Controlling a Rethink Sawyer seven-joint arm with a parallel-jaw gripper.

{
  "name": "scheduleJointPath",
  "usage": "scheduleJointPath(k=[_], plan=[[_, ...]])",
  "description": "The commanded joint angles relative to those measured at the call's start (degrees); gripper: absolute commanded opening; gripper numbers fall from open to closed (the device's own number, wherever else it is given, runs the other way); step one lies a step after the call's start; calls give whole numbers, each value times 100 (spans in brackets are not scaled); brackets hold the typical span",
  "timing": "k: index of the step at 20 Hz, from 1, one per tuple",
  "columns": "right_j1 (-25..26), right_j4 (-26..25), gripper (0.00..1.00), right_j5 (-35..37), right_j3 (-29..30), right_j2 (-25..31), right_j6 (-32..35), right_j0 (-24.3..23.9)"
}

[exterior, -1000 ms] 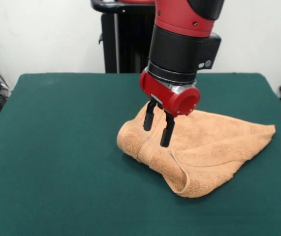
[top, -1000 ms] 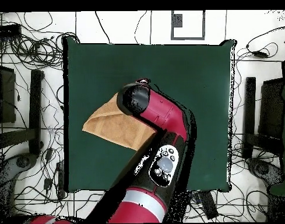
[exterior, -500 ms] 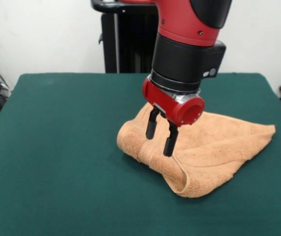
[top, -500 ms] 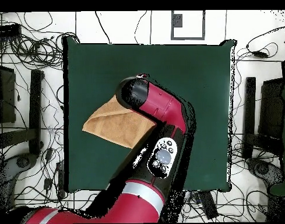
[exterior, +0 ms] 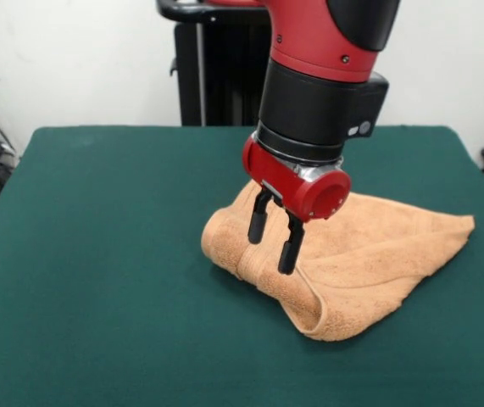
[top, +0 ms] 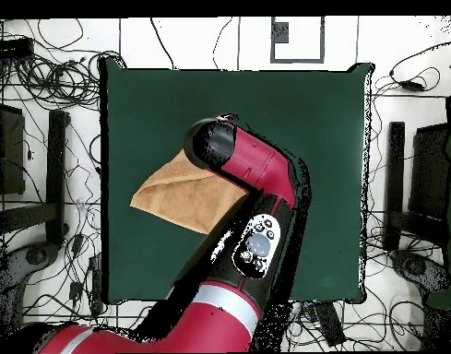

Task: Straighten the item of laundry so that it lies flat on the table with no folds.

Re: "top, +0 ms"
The black flat panel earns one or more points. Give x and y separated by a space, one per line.
429 173
11 147

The grey square floor frame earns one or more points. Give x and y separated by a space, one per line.
299 61

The small black power adapter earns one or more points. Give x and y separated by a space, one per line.
76 291
77 244

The dark wheeled stand foot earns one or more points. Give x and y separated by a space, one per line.
417 269
14 269

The long black power strip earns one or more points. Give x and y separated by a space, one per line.
96 284

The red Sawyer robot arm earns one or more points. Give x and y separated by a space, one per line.
258 162

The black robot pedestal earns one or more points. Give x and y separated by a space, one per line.
330 324

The dark green table cloth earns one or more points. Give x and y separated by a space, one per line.
155 110

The black metal stand base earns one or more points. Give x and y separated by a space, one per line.
394 177
55 177

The tan terry towel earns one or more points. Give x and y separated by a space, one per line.
188 195

